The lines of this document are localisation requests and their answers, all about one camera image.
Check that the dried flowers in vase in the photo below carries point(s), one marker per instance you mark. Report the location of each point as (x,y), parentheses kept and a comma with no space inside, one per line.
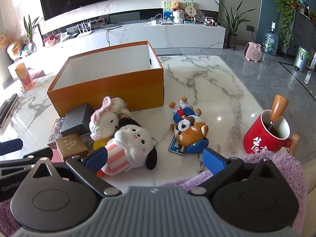
(8,44)

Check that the orange cardboard box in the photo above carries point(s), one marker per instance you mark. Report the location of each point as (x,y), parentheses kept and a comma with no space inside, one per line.
(111,91)

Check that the red mug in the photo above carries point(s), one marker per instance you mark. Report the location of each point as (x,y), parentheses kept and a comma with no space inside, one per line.
(259,140)

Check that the yellow plush toy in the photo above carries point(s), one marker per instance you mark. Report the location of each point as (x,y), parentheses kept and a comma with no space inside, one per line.
(100,143)

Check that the black keyboard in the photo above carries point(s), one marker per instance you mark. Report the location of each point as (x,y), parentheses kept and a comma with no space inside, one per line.
(7,108)

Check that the pink heater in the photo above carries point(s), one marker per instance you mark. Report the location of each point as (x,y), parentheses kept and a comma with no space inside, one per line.
(253,51)

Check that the purple fluffy mat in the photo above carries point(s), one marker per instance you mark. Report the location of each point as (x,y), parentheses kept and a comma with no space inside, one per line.
(284,160)

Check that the brown teddy bear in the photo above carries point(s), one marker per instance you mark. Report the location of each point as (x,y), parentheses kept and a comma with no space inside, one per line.
(176,5)

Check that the dark red box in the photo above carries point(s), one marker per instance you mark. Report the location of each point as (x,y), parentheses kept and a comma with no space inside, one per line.
(39,74)

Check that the green painting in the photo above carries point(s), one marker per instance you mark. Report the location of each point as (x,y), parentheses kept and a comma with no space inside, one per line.
(166,11)

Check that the white bunny plush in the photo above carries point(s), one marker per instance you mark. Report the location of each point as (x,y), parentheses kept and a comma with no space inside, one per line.
(102,123)

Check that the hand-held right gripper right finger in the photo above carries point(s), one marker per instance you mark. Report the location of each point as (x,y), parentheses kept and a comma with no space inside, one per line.
(214,160)

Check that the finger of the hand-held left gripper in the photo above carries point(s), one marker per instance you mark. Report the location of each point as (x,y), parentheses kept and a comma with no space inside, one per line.
(37,156)
(11,147)

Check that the wooden fan ornament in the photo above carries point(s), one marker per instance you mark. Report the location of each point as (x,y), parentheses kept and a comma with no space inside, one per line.
(191,11)

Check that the tall potted plant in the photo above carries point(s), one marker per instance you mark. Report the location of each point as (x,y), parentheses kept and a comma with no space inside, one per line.
(232,24)

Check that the black white cow figurine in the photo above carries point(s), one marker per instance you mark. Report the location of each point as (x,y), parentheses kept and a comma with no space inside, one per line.
(209,22)

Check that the orchid plant in glass vase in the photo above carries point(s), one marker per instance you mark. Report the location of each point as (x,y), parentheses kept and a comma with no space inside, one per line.
(30,34)

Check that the white dog plush black ears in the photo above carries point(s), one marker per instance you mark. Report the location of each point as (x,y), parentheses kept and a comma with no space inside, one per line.
(128,148)

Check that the orange drink bottle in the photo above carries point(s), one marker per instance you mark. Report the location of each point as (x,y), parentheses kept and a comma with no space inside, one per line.
(23,76)

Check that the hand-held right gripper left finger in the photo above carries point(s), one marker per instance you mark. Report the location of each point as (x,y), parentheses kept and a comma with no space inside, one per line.
(96,157)

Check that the dark grey gift box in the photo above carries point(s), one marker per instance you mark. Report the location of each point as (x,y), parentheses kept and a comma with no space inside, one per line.
(76,121)

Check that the white digital clock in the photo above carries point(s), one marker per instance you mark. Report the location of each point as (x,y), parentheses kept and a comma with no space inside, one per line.
(64,36)

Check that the white marble tv cabinet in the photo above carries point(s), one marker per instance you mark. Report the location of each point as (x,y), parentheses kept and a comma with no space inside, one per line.
(172,33)

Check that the gold gift box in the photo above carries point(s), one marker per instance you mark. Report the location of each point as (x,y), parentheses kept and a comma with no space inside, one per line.
(70,145)

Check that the hanging green plant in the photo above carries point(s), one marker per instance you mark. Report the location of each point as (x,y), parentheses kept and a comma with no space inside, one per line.
(286,7)

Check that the grey cabinet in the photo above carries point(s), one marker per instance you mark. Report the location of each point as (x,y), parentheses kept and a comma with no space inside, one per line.
(302,29)

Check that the blue water jug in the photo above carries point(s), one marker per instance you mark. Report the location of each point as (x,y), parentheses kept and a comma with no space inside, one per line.
(270,42)

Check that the white router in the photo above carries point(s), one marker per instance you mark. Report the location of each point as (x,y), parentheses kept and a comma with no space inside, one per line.
(84,29)

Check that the silver trash bin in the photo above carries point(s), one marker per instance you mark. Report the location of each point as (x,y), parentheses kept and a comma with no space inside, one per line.
(302,59)

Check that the brown dog plush sailor outfit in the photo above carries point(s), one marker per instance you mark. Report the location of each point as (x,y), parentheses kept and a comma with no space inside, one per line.
(190,130)

